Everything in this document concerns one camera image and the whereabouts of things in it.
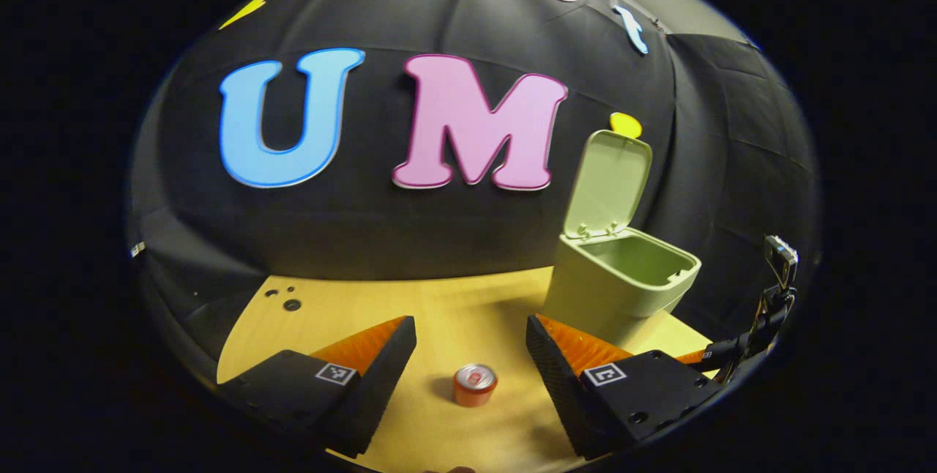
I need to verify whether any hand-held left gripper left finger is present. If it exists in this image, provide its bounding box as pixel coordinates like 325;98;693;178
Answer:
217;316;418;459

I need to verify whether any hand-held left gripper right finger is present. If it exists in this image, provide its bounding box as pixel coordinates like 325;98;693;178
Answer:
526;313;722;459

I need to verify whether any red pop can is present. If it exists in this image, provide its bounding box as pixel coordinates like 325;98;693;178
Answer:
452;363;499;408

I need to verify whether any pale green desktop garbage bin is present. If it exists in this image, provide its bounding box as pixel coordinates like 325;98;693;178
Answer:
543;129;702;346

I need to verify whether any wooden desktop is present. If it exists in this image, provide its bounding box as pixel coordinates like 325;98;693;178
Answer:
217;266;714;473

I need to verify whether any black backdrop cloth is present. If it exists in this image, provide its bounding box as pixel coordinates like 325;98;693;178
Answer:
124;0;821;386

